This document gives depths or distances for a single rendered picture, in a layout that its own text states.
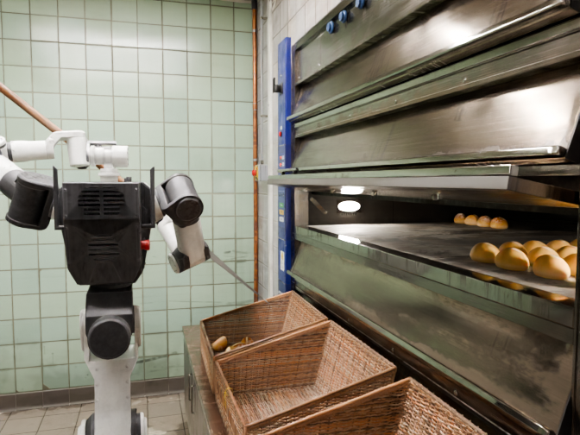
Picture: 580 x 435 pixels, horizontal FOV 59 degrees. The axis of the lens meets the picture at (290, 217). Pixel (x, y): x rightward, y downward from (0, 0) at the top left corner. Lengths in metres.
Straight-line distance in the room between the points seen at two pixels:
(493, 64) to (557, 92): 0.20
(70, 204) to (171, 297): 2.11
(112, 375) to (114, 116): 2.08
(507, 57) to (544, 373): 0.66
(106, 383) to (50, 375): 1.98
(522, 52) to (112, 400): 1.44
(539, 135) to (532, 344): 0.43
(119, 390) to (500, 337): 1.10
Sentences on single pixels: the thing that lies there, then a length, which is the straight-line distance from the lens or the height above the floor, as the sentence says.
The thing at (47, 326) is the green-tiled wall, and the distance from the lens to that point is 3.61.
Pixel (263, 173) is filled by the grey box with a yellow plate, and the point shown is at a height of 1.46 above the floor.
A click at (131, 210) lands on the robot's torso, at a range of 1.48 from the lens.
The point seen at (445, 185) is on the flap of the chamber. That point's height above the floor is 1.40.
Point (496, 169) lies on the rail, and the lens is 0.99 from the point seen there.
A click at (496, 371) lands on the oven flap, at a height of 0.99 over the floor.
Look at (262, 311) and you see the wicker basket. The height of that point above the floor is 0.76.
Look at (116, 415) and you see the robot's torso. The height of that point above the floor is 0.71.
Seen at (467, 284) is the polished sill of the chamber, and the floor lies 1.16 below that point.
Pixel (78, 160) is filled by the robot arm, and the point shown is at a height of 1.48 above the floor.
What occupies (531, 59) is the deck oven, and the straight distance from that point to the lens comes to 1.18.
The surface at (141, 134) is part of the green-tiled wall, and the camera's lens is 3.46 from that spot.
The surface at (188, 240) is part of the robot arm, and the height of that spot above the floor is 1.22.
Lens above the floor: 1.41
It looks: 4 degrees down
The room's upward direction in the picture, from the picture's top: straight up
